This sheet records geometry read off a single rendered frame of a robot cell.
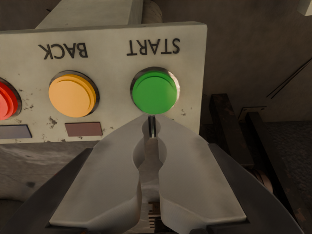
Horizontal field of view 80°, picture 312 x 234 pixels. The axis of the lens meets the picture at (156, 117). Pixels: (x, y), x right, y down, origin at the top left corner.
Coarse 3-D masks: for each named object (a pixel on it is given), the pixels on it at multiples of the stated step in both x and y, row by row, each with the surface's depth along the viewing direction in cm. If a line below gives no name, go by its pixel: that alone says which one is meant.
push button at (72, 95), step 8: (56, 80) 16; (64, 80) 16; (72, 80) 16; (80, 80) 16; (56, 88) 16; (64, 88) 16; (72, 88) 16; (80, 88) 16; (88, 88) 16; (56, 96) 16; (64, 96) 16; (72, 96) 16; (80, 96) 16; (88, 96) 16; (56, 104) 17; (64, 104) 17; (72, 104) 17; (80, 104) 17; (88, 104) 17; (64, 112) 17; (72, 112) 17; (80, 112) 17; (88, 112) 18
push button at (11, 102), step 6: (0, 84) 17; (0, 90) 17; (6, 90) 17; (0, 96) 16; (6, 96) 17; (12, 96) 17; (0, 102) 17; (6, 102) 17; (12, 102) 17; (0, 108) 17; (6, 108) 17; (12, 108) 17; (0, 114) 17; (6, 114) 18; (12, 114) 18
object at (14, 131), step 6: (0, 126) 19; (6, 126) 19; (12, 126) 19; (18, 126) 19; (24, 126) 19; (0, 132) 19; (6, 132) 19; (12, 132) 19; (18, 132) 19; (24, 132) 19; (30, 132) 20; (0, 138) 20; (6, 138) 20; (12, 138) 20; (18, 138) 20
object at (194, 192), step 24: (168, 120) 11; (168, 144) 9; (192, 144) 9; (168, 168) 8; (192, 168) 8; (216, 168) 8; (168, 192) 7; (192, 192) 7; (216, 192) 7; (168, 216) 7; (192, 216) 6; (216, 216) 6; (240, 216) 6
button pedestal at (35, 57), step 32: (64, 0) 25; (96, 0) 24; (128, 0) 24; (0, 32) 16; (32, 32) 15; (64, 32) 15; (96, 32) 15; (128, 32) 15; (160, 32) 15; (192, 32) 15; (0, 64) 16; (32, 64) 16; (64, 64) 16; (96, 64) 16; (128, 64) 16; (160, 64) 16; (192, 64) 16; (32, 96) 18; (96, 96) 17; (128, 96) 18; (192, 96) 18; (32, 128) 19; (64, 128) 19; (192, 128) 19
